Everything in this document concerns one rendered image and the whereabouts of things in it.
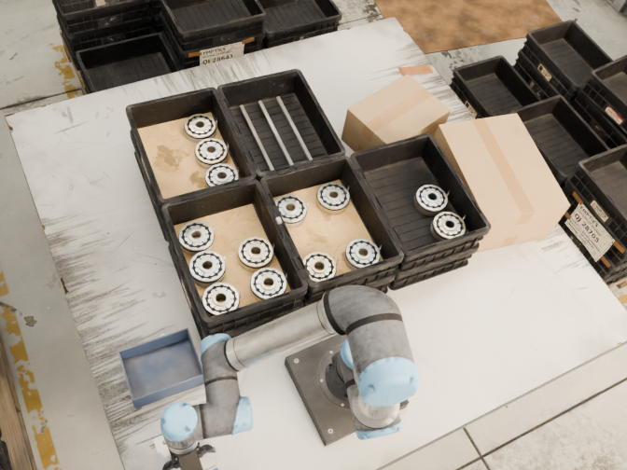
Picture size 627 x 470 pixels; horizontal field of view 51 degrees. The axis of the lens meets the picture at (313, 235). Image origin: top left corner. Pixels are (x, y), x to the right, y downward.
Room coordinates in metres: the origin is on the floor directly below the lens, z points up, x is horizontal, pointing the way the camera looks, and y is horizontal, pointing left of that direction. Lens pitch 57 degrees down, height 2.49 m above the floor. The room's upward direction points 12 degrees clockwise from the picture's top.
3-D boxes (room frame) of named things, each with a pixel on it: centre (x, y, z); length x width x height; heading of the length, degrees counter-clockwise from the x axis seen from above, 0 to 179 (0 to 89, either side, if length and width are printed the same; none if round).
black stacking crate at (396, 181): (1.26, -0.29, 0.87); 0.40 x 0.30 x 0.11; 33
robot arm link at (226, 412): (0.44, 0.11, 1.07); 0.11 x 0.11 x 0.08; 22
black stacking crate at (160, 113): (1.27, 0.43, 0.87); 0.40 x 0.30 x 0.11; 33
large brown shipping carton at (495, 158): (1.47, -0.56, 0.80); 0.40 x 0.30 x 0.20; 26
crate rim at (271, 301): (0.94, 0.21, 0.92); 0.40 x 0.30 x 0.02; 33
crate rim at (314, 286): (1.10, -0.04, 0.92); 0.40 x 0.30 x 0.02; 33
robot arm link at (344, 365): (0.69, -0.19, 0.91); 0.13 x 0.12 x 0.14; 22
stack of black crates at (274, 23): (2.57, 0.32, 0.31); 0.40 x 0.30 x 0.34; 126
